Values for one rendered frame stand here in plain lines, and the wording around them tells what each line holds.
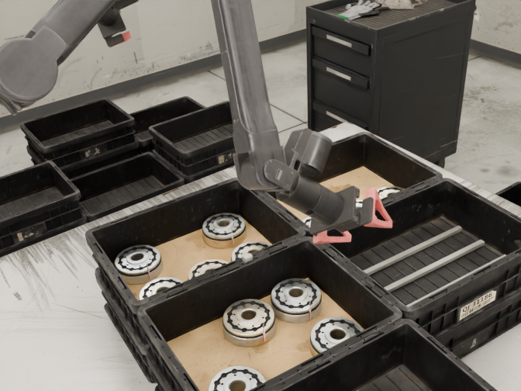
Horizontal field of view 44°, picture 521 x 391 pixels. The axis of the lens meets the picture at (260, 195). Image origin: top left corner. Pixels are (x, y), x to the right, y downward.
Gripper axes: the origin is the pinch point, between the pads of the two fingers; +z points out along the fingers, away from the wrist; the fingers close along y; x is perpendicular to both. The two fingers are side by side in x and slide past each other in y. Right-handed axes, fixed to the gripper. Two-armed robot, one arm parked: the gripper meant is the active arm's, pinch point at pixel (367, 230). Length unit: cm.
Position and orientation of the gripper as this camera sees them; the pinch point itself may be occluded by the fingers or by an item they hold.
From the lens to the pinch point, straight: 115.9
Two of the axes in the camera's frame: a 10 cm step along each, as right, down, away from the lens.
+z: 7.6, 4.1, 5.1
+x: -1.4, 8.6, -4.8
